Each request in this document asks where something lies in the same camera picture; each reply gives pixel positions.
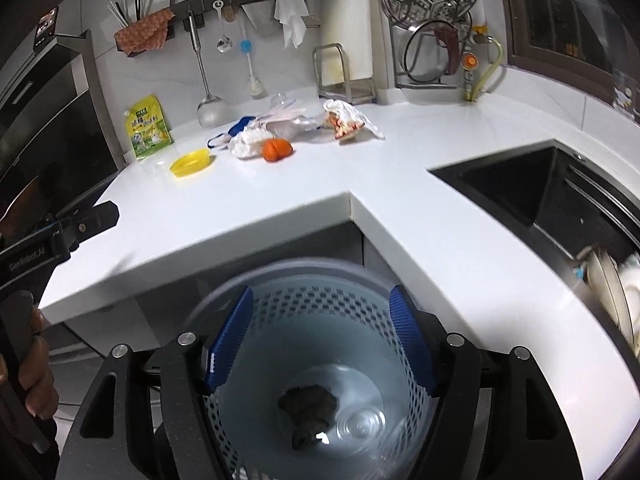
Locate red white snack wrapper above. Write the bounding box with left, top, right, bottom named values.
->
left=322, top=99, right=386, bottom=144

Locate small black wall device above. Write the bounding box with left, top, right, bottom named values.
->
left=32, top=6, right=61, bottom=51

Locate orange patterned cloth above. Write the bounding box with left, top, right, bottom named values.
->
left=114, top=8, right=176, bottom=57

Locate gas valve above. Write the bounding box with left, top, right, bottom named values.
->
left=462, top=25, right=493, bottom=92

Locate orange peel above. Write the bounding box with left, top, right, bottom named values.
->
left=262, top=138, right=294, bottom=164

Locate white plastic bag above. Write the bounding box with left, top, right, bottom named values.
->
left=228, top=122, right=275, bottom=160

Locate black built-in oven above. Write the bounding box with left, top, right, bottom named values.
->
left=0, top=30, right=121, bottom=241

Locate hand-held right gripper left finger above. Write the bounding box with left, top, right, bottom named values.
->
left=55, top=285, right=256, bottom=480

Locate metal dish rack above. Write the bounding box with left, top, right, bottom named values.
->
left=390, top=10, right=476, bottom=91

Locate yellow gas hose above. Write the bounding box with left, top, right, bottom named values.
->
left=467, top=37, right=505, bottom=104

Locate grey perforated trash bin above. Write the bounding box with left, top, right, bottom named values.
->
left=182, top=257, right=442, bottom=480

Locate steel skimmer ladle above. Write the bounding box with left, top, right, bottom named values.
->
left=187, top=12, right=226, bottom=129

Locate dark crumpled scrap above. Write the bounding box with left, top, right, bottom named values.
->
left=277, top=382, right=339, bottom=452

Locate yellow plastic lid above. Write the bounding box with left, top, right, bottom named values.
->
left=169, top=148, right=217, bottom=179

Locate metal cutting board rack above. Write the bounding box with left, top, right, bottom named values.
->
left=312, top=42, right=377, bottom=106

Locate black kitchen sink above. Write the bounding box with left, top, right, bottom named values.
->
left=430, top=142, right=640, bottom=361

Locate glass pot lid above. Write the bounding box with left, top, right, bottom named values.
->
left=404, top=20, right=473, bottom=86

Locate blue white bottle brush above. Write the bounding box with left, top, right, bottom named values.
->
left=240, top=10, right=267, bottom=99

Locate dark framed window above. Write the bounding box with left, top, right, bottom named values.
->
left=497, top=0, right=640, bottom=107

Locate bundle of chopsticks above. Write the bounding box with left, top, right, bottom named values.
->
left=106, top=0, right=152, bottom=28

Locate green yellow seasoning pouch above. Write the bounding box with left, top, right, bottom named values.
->
left=122, top=94, right=173, bottom=162

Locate white hanging cloth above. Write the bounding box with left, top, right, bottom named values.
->
left=273, top=0, right=312, bottom=50

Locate person's left hand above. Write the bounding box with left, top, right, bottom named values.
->
left=0, top=307, right=59, bottom=421

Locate small steel spoon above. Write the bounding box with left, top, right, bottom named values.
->
left=212, top=1, right=234, bottom=54

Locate stack of white dishes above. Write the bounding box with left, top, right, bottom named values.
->
left=575, top=245, right=640, bottom=357

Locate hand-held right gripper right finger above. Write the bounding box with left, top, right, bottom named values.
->
left=389, top=284, right=581, bottom=480

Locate brown utensil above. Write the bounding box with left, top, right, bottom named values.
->
left=432, top=25, right=461, bottom=76

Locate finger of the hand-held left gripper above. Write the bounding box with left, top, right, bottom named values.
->
left=56, top=201, right=120, bottom=254

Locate clear plastic cup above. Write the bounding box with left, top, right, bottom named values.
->
left=336, top=407, right=389, bottom=444

